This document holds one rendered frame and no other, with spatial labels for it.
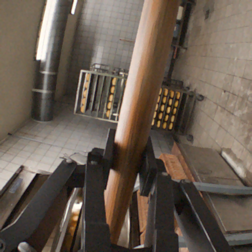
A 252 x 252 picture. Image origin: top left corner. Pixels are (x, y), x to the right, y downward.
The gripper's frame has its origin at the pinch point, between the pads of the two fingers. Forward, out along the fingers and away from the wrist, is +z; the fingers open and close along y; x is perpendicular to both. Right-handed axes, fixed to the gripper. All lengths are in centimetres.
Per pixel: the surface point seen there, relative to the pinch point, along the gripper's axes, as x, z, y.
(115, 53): 9, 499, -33
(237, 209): -62, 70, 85
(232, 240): -56, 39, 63
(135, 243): -117, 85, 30
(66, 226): -102, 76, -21
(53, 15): 54, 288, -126
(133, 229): -116, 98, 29
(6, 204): -118, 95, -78
